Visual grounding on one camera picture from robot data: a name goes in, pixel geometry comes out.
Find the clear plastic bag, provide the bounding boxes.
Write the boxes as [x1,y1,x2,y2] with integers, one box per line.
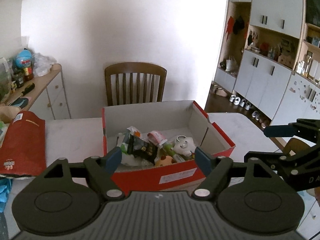
[32,53,56,77]

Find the red paper bag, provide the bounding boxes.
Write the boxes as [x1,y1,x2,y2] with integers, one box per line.
[1,111,46,178]

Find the red cardboard box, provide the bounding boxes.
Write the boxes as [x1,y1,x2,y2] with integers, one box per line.
[102,101,235,193]

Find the black snack packet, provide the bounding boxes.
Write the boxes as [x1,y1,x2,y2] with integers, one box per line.
[127,135,158,165]

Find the blue globe toy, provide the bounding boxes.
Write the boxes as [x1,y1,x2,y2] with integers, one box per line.
[15,49,34,81]

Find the small pink white packet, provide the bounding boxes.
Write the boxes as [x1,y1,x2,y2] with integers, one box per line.
[147,131,167,147]

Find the white plush toy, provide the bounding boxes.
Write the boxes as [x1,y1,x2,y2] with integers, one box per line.
[174,137,196,157]

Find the black screwdriver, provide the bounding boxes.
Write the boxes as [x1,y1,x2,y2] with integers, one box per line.
[20,83,35,96]

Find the orange round plush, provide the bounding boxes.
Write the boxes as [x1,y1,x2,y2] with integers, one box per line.
[155,155,176,167]

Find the white wall cabinet unit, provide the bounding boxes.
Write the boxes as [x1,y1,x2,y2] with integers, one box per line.
[214,0,319,126]

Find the blue cloth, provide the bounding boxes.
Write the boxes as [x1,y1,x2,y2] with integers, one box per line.
[0,178,12,213]

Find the white patterned plastic bag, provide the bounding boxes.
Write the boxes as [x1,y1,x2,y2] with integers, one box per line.
[117,126,158,167]

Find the white green tube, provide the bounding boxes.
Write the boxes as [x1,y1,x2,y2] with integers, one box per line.
[161,141,185,163]

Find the brown wooden chair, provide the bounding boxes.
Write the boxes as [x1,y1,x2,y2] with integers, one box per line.
[104,62,167,106]

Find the white wooden sideboard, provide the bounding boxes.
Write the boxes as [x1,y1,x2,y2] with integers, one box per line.
[6,63,71,121]

